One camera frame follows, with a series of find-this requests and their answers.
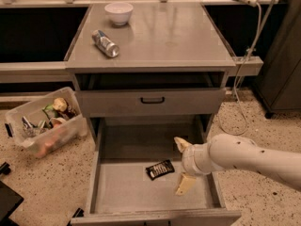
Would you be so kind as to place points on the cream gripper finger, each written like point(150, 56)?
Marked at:
point(181, 143)
point(186, 183)

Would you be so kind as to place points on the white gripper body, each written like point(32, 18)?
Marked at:
point(189, 159)

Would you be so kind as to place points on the black rxbar chocolate bar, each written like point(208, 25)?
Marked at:
point(160, 169)

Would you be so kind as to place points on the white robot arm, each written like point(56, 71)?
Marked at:
point(227, 152)

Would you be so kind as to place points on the grey top drawer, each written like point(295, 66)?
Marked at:
point(149, 102)

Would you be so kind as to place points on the grey open middle drawer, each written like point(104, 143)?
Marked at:
point(122, 194)

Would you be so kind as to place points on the grey drawer cabinet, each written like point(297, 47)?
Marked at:
point(164, 46)

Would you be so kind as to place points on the dark grey cabinet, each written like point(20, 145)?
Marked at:
point(278, 85)

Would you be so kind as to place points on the silver drink can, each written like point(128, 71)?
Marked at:
point(108, 47)

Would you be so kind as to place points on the snack items in bin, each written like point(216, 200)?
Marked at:
point(56, 113)

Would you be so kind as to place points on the clear plastic storage bin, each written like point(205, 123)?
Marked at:
point(52, 139)

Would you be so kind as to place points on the white ceramic bowl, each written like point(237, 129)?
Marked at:
point(119, 13)

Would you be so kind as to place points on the black equipment base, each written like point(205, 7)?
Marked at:
point(10, 200)

